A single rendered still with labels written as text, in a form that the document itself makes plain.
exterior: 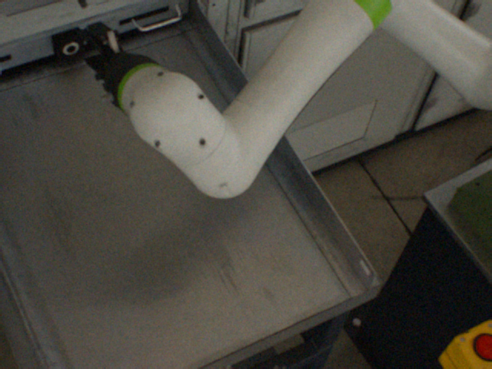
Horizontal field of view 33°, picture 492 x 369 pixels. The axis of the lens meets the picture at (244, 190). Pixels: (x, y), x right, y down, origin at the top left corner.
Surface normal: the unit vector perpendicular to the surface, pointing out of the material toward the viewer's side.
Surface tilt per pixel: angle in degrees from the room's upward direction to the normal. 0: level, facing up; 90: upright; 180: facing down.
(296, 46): 26
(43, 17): 90
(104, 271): 0
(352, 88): 90
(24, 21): 90
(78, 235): 0
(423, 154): 0
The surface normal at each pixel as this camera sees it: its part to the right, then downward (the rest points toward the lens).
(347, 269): 0.10, -0.54
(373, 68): 0.47, 0.77
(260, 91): -0.31, -0.41
